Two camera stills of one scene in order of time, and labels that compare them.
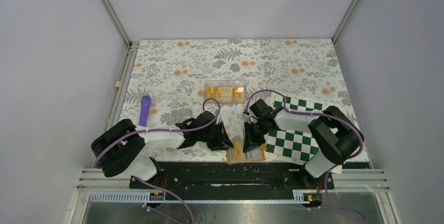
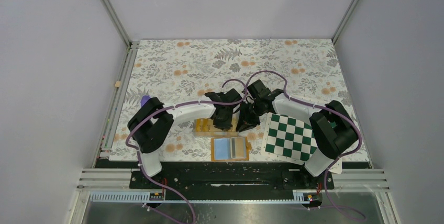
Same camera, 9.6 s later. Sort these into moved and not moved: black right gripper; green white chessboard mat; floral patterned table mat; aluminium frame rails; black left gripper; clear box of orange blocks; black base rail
Moved: clear box of orange blocks; black right gripper; black left gripper
Not moved: floral patterned table mat; aluminium frame rails; green white chessboard mat; black base rail
